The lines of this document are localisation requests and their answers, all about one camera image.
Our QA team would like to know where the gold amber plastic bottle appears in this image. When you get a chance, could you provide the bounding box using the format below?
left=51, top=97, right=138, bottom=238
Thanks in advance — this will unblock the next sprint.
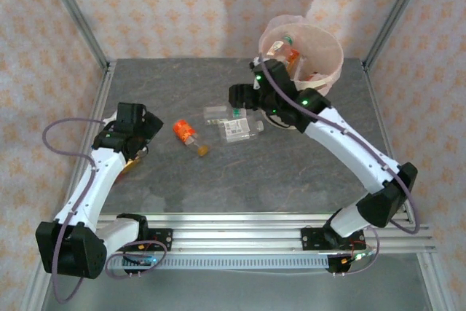
left=118, top=146, right=149, bottom=176

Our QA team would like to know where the barcode label white-cap bottle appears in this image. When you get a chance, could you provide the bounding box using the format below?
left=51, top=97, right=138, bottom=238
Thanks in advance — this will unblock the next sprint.
left=218, top=116, right=266, bottom=143

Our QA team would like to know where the orange label amber-cap bottle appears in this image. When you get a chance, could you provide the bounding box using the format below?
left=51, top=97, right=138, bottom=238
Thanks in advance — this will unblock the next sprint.
left=173, top=118, right=212, bottom=158

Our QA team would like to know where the pink translucent plastic bin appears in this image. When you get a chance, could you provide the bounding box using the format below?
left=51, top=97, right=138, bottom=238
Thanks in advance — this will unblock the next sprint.
left=257, top=14, right=345, bottom=132

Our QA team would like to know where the clear square green-cap bottle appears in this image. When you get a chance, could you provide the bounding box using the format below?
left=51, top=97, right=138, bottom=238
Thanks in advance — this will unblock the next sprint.
left=202, top=105, right=245, bottom=125

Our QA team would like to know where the aluminium base beam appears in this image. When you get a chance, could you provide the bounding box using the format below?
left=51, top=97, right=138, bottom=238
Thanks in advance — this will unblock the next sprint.
left=38, top=212, right=438, bottom=253

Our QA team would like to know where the small circuit board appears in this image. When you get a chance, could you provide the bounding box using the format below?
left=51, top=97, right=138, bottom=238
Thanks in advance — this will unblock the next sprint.
left=341, top=252, right=374, bottom=264
left=125, top=254, right=157, bottom=267

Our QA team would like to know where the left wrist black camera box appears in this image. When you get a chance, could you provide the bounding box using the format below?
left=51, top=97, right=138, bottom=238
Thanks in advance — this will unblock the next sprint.
left=143, top=111, right=165, bottom=143

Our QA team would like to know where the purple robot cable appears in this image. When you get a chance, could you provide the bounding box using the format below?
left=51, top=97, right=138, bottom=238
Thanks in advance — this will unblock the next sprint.
left=42, top=114, right=117, bottom=304
left=257, top=54, right=422, bottom=235

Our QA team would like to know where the aluminium frame post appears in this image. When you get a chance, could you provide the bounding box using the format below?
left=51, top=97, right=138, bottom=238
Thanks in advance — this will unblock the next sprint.
left=39, top=0, right=112, bottom=71
left=362, top=0, right=434, bottom=71

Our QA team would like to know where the thin purple base cable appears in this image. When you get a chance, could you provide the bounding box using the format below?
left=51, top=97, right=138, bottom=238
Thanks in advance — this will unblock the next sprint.
left=333, top=225, right=382, bottom=277
left=104, top=240, right=171, bottom=280

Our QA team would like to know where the grey slotted cable duct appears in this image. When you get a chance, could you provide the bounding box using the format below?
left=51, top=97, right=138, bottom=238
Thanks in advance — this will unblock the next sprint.
left=108, top=254, right=331, bottom=271

